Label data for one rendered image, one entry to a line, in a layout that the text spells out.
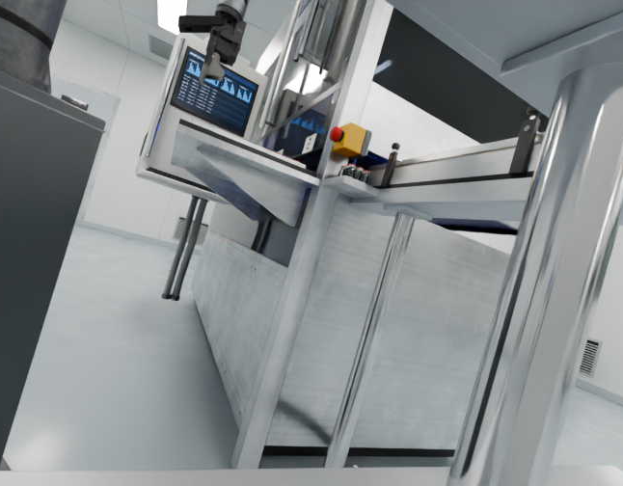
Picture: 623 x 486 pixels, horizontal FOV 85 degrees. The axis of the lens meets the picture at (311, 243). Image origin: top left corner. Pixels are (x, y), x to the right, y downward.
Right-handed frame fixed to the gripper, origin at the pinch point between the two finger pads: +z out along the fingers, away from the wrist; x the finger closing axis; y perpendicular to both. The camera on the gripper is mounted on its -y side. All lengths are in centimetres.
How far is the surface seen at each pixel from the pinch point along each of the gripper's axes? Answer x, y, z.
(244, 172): -2.9, 18.2, 20.5
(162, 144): 86, -8, 7
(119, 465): -8, 8, 104
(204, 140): -11.4, 5.0, 17.8
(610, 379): 97, 498, 82
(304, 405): -13, 54, 82
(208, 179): 47, 14, 21
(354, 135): -22.0, 39.7, 4.2
